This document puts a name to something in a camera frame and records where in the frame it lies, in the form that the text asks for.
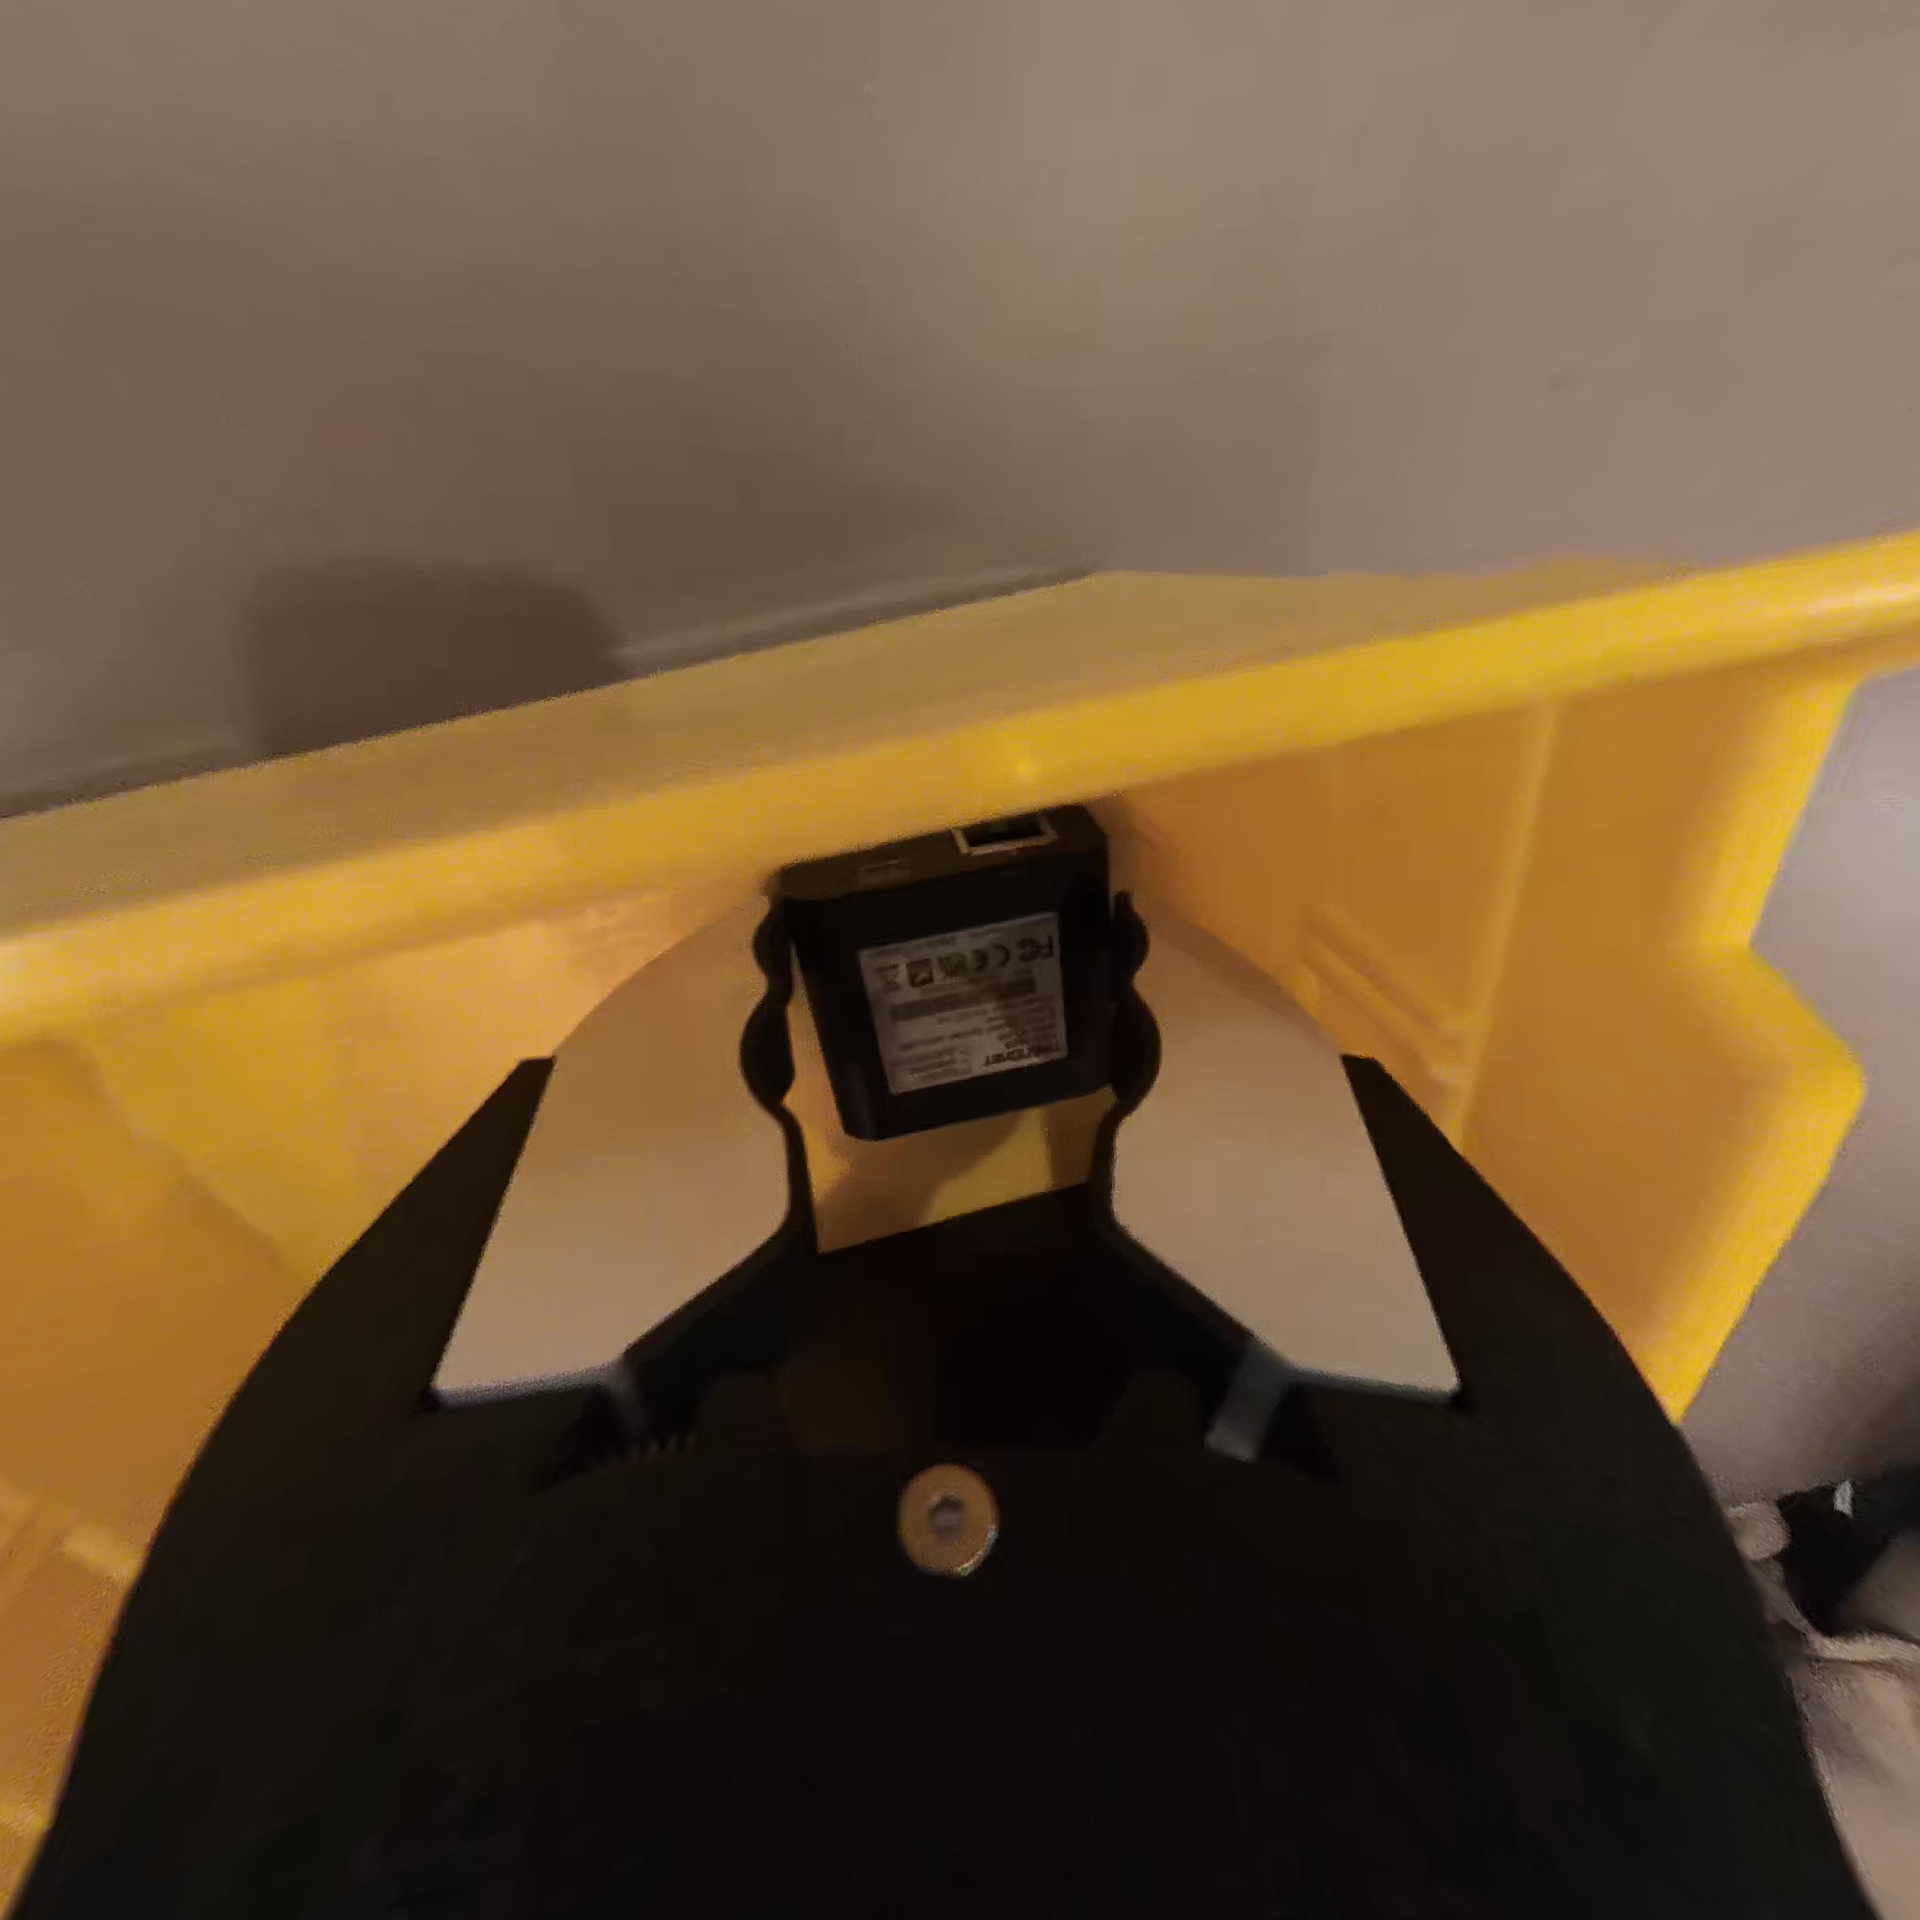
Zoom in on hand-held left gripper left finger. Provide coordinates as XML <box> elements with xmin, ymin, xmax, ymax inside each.
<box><xmin>431</xmin><ymin>901</ymin><xmax>817</xmax><ymax>1449</ymax></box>

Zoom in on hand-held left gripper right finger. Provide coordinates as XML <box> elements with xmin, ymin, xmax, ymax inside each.
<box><xmin>1092</xmin><ymin>901</ymin><xmax>1465</xmax><ymax>1449</ymax></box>

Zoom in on black ethernet port adapter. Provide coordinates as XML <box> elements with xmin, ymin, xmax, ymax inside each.
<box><xmin>762</xmin><ymin>802</ymin><xmax>1160</xmax><ymax>1152</ymax></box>

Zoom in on yellow plastic bin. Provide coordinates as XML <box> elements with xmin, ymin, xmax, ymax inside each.
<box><xmin>0</xmin><ymin>532</ymin><xmax>1920</xmax><ymax>1848</ymax></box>

